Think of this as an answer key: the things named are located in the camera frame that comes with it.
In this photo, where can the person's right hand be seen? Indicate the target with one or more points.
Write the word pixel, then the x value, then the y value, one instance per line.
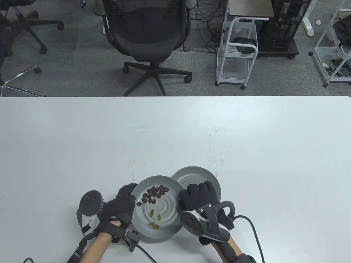
pixel 197 197

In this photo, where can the person's left hand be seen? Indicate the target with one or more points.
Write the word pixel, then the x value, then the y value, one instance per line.
pixel 119 211

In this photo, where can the grey plate with dark raisins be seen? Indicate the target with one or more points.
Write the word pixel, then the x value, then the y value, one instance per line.
pixel 167 208

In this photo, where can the group of golden raisins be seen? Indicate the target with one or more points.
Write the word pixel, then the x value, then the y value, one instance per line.
pixel 152 212

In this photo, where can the pile of dark red raisins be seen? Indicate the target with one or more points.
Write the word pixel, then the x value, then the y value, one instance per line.
pixel 153 191

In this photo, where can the black left forearm sensor box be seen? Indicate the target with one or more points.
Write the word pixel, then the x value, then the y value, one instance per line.
pixel 73 257

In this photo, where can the person's right forearm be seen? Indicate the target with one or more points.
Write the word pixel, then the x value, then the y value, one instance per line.
pixel 234 246

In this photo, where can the black right forearm sensor box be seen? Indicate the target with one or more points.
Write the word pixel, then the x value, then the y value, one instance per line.
pixel 246 259

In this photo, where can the person's left forearm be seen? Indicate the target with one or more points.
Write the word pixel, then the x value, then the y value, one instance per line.
pixel 94 249

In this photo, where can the grey left hand tracker controller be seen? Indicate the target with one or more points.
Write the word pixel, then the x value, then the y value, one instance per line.
pixel 90 202

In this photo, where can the white rolling cart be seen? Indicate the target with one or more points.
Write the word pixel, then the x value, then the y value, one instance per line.
pixel 220 63

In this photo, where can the black bag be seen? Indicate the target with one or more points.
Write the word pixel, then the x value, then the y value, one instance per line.
pixel 342 30
pixel 244 46

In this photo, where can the chrome chair base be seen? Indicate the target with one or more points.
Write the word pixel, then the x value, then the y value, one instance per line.
pixel 22 72

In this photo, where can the black mesh office chair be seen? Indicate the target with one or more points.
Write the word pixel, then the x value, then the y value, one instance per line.
pixel 148 27

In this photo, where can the black equipment rack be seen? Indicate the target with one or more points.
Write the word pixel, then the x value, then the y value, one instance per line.
pixel 279 27

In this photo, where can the pile of small dark parts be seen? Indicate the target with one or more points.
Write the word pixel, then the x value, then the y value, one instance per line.
pixel 338 69

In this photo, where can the brown wooden board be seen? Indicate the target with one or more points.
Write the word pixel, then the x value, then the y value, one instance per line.
pixel 251 6

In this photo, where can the white desk leg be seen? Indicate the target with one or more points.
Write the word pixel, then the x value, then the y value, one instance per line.
pixel 308 24

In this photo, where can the black swivel chair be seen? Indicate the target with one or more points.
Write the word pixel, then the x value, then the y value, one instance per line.
pixel 27 23

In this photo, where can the small black round object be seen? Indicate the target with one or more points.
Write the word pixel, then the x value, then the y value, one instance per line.
pixel 83 3

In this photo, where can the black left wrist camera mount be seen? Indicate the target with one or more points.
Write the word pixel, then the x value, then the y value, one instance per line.
pixel 133 237

